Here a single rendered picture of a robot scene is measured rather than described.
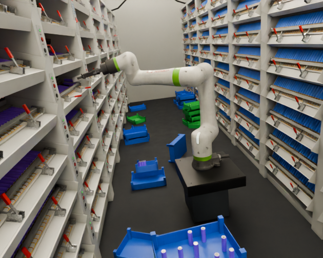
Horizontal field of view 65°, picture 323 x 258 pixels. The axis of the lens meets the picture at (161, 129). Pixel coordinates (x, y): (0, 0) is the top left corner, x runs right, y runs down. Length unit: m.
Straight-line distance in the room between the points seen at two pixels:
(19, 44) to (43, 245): 0.76
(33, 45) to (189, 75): 0.81
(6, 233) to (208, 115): 1.30
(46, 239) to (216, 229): 0.65
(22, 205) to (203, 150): 1.07
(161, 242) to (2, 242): 0.57
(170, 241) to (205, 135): 0.73
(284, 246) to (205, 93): 1.01
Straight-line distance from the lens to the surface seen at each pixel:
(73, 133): 1.45
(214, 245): 1.10
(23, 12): 1.16
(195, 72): 1.49
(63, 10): 1.85
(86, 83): 1.83
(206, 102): 1.69
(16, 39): 1.18
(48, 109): 1.17
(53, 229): 1.10
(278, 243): 1.73
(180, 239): 1.12
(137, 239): 1.76
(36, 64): 1.15
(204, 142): 1.60
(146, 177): 2.37
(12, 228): 0.84
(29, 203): 0.92
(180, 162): 1.78
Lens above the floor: 1.18
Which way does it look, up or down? 19 degrees down
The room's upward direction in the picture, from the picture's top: 7 degrees counter-clockwise
